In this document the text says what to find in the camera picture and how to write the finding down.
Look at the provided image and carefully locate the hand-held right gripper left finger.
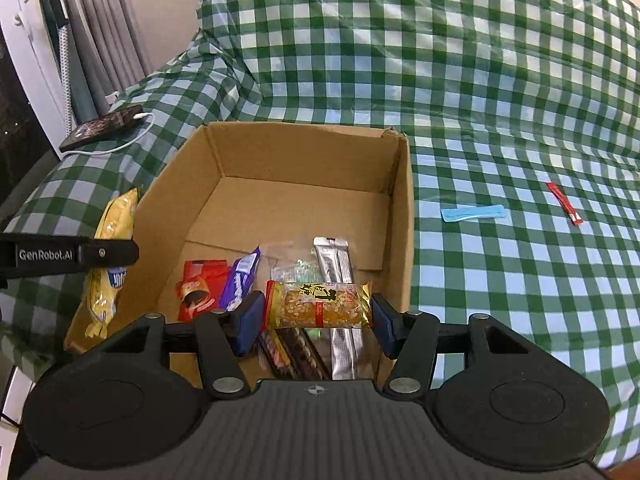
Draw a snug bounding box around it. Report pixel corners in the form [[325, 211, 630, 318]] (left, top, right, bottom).
[[97, 293, 266, 402]]

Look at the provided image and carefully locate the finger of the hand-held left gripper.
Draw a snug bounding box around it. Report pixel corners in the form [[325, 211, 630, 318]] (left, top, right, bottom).
[[82, 238, 141, 268]]

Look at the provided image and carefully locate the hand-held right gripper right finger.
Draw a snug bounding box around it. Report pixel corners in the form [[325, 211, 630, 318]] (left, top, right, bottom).
[[371, 293, 532, 402]]

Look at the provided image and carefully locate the yellow snack bag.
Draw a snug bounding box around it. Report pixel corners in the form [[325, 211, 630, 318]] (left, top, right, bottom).
[[82, 187, 141, 340]]

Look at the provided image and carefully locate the purple snack packet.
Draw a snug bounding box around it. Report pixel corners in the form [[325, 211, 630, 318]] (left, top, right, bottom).
[[220, 246, 262, 312]]

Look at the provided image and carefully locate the dark brown snack packet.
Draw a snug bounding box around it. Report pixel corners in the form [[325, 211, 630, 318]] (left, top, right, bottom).
[[257, 327, 332, 381]]

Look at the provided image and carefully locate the golden peanut bar packet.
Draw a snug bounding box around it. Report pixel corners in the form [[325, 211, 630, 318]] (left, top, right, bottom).
[[264, 280, 375, 331]]

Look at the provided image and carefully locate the large red snack packet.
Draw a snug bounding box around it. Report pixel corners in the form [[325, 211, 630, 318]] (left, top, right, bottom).
[[176, 259, 233, 322]]

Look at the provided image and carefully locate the clear green snack packet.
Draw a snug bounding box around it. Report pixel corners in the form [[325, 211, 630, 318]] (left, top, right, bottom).
[[260, 242, 321, 286]]

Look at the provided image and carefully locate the silver snack packet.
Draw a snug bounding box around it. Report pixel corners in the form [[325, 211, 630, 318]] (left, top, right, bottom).
[[312, 236, 368, 381]]

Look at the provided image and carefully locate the cardboard box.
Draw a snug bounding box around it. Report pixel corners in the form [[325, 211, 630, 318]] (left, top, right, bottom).
[[64, 121, 416, 386]]

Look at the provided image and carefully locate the black smartphone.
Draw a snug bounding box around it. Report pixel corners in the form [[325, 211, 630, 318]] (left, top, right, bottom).
[[59, 106, 143, 151]]

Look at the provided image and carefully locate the light blue strip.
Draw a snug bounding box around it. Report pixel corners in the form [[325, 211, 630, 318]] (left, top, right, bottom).
[[441, 204, 507, 223]]

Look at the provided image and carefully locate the white speckled pole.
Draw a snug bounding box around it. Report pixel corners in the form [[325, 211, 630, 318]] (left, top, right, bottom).
[[54, 0, 77, 127]]

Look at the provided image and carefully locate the thin red stick packet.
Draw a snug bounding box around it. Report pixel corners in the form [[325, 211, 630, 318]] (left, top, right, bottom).
[[545, 181, 583, 226]]

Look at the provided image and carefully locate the grey curtain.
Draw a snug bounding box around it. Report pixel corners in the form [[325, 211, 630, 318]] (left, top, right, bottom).
[[37, 0, 153, 126]]

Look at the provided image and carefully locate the white charging cable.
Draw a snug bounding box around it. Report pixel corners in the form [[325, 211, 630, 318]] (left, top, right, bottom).
[[59, 111, 156, 157]]

